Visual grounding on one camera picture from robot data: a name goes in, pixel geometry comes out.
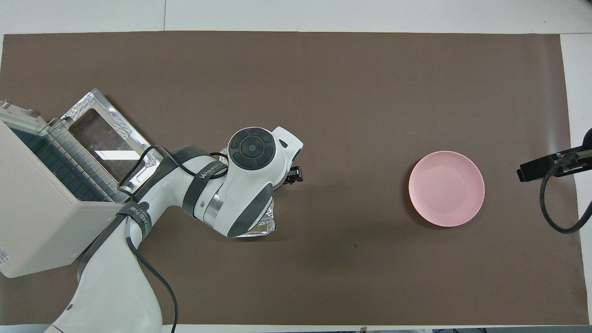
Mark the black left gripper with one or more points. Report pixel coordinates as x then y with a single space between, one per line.
293 175

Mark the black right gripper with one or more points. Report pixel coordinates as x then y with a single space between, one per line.
576 159

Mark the aluminium foil tray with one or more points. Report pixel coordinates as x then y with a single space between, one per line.
263 226

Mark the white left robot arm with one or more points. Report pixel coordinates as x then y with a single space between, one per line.
245 185

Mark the glass oven door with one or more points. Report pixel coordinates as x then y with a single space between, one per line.
108 136

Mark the cream toaster oven body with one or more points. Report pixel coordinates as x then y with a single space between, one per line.
41 231

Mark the brown table mat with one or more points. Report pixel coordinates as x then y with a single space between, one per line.
347 115

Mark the pink round plate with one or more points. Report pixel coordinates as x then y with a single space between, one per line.
446 189

